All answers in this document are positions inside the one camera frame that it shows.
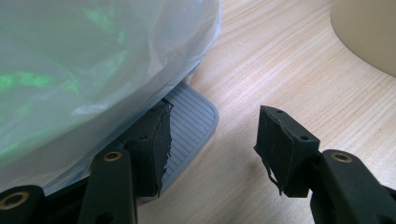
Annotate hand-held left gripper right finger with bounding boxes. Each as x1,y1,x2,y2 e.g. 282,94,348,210
253,105,321,199

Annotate white plastic trash bag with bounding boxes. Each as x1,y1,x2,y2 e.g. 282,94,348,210
0,0,224,194

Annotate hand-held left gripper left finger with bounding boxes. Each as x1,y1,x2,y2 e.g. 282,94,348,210
123,100,174,199

